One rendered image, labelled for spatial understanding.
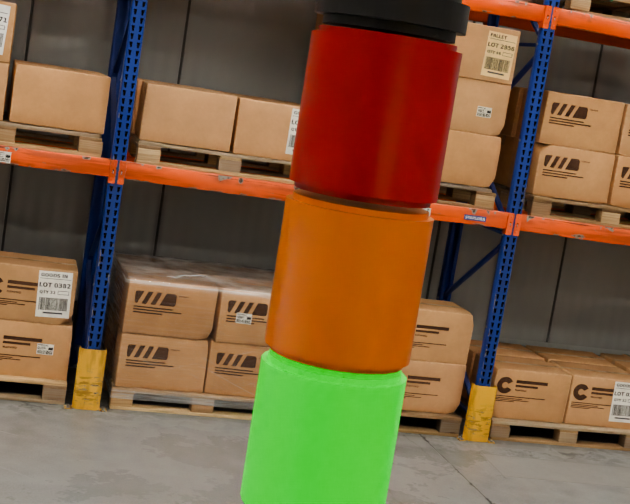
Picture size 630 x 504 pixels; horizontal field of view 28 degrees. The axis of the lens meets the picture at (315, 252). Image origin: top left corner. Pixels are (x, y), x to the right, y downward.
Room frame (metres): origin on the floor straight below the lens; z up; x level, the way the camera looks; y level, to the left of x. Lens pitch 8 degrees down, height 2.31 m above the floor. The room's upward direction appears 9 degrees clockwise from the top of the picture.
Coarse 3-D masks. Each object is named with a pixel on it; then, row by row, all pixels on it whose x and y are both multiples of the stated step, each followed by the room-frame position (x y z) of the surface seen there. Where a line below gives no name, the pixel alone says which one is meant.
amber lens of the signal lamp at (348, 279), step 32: (288, 224) 0.41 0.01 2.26; (320, 224) 0.39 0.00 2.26; (352, 224) 0.39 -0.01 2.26; (384, 224) 0.39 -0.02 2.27; (416, 224) 0.40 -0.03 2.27; (288, 256) 0.40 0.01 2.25; (320, 256) 0.39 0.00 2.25; (352, 256) 0.39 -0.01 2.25; (384, 256) 0.39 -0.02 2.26; (416, 256) 0.40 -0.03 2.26; (288, 288) 0.40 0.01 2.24; (320, 288) 0.39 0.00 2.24; (352, 288) 0.39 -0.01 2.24; (384, 288) 0.39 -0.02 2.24; (416, 288) 0.40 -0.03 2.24; (288, 320) 0.40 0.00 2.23; (320, 320) 0.39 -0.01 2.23; (352, 320) 0.39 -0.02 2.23; (384, 320) 0.39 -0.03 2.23; (416, 320) 0.41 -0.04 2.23; (288, 352) 0.40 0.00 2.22; (320, 352) 0.39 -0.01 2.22; (352, 352) 0.39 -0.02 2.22; (384, 352) 0.40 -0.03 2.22
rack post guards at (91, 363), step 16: (80, 352) 7.74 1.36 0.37; (96, 352) 7.74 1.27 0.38; (80, 368) 7.73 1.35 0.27; (96, 368) 7.75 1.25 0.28; (80, 384) 7.72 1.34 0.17; (96, 384) 7.75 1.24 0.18; (80, 400) 7.73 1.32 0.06; (96, 400) 7.75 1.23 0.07; (480, 400) 8.45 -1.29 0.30; (480, 416) 8.46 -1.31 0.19; (464, 432) 8.49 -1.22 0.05; (480, 432) 8.46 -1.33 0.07
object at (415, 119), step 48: (336, 48) 0.40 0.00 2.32; (384, 48) 0.39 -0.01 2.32; (432, 48) 0.40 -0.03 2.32; (336, 96) 0.40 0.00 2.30; (384, 96) 0.39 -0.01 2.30; (432, 96) 0.40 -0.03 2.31; (336, 144) 0.39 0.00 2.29; (384, 144) 0.39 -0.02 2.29; (432, 144) 0.40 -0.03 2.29; (336, 192) 0.40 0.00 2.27; (384, 192) 0.39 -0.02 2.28; (432, 192) 0.40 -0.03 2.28
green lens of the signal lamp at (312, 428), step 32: (288, 384) 0.40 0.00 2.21; (320, 384) 0.39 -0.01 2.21; (352, 384) 0.39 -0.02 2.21; (384, 384) 0.40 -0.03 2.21; (256, 416) 0.41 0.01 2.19; (288, 416) 0.40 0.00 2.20; (320, 416) 0.39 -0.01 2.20; (352, 416) 0.39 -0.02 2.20; (384, 416) 0.40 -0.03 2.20; (256, 448) 0.40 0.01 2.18; (288, 448) 0.39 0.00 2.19; (320, 448) 0.39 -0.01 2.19; (352, 448) 0.39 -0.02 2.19; (384, 448) 0.40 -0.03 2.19; (256, 480) 0.40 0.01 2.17; (288, 480) 0.39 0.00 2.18; (320, 480) 0.39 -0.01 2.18; (352, 480) 0.39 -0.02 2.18; (384, 480) 0.41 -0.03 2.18
